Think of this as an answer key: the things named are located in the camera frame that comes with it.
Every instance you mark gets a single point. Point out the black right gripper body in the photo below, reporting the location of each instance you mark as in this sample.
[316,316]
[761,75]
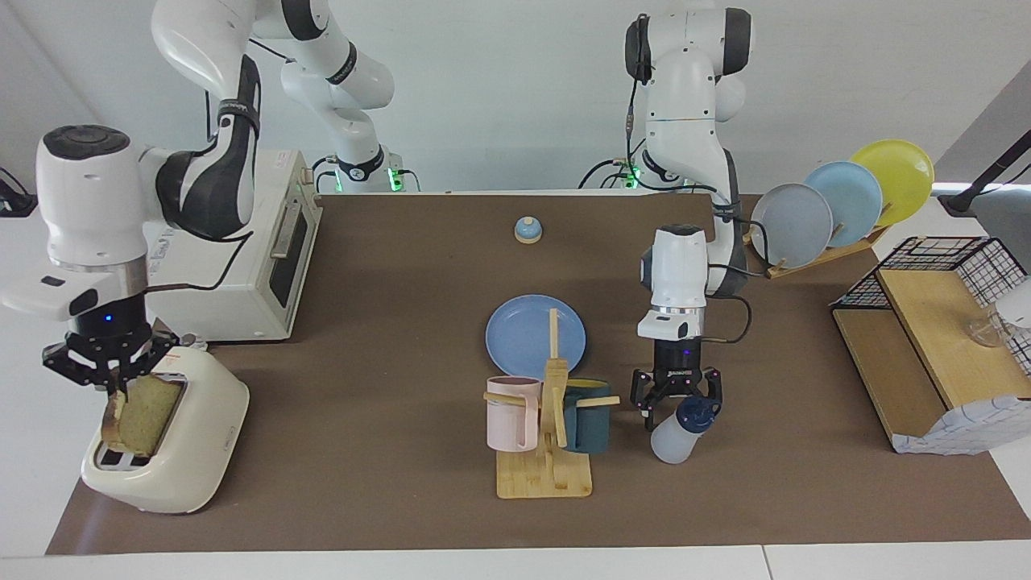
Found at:
[109,326]

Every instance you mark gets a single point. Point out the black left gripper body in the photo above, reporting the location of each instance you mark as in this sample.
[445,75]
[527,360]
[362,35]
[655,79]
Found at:
[676,362]

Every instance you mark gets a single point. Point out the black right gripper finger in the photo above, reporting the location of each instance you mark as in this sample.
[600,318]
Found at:
[153,350]
[80,366]

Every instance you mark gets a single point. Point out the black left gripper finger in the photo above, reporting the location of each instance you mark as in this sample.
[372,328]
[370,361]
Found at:
[710,385]
[644,395]

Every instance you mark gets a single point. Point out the translucent seasoning bottle blue cap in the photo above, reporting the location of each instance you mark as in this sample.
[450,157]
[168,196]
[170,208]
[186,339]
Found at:
[676,439]

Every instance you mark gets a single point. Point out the toasted bread slice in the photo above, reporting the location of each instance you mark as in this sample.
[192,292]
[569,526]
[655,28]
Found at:
[149,419]

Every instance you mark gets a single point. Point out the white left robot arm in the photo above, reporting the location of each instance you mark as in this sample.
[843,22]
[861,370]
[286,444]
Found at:
[681,266]

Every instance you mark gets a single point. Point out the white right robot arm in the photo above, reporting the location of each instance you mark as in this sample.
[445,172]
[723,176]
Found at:
[89,201]

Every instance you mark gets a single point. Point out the periwinkle blue plate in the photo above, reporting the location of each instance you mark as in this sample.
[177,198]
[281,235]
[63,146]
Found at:
[523,330]

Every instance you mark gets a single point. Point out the pale grey plate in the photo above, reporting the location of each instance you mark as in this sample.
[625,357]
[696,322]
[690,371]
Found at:
[793,229]

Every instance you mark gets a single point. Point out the wooden plate rack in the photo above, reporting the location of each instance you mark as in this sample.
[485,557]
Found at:
[850,248]

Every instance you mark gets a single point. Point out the light blue plate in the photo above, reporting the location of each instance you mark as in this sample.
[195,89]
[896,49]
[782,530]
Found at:
[854,201]

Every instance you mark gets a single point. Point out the yellow plate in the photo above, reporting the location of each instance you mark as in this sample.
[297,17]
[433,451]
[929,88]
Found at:
[902,173]

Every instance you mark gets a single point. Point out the dark teal mug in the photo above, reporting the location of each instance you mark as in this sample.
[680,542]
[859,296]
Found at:
[592,427]

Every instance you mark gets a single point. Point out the white toaster oven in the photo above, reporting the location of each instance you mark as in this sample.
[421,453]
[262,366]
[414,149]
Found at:
[233,298]

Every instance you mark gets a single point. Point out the cream two-slot toaster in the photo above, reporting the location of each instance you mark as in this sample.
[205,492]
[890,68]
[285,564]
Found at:
[193,451]

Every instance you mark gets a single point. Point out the wooden mug rack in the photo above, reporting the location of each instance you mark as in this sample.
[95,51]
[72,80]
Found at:
[544,479]

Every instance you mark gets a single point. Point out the pink ribbed mug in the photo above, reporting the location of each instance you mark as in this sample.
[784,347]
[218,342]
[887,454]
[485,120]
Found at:
[507,419]

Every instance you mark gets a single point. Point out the small blue call bell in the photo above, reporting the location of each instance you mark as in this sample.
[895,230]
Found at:
[527,232]

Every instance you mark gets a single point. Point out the wooden two-tier shelf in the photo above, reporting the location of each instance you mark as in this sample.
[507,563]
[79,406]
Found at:
[926,322]

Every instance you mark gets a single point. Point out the brown table mat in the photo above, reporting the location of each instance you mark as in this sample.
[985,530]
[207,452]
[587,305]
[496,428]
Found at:
[387,266]

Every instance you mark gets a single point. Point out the white blue-grid cloth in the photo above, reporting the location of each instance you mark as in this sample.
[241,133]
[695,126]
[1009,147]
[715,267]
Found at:
[966,427]

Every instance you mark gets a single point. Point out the clear glass cup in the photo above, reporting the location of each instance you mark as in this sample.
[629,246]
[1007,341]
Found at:
[987,332]

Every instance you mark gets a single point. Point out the black clamp mount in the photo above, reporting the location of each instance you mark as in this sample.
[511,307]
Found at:
[16,201]

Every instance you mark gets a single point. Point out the black camera stand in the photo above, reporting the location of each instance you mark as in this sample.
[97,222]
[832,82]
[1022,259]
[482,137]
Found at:
[966,197]

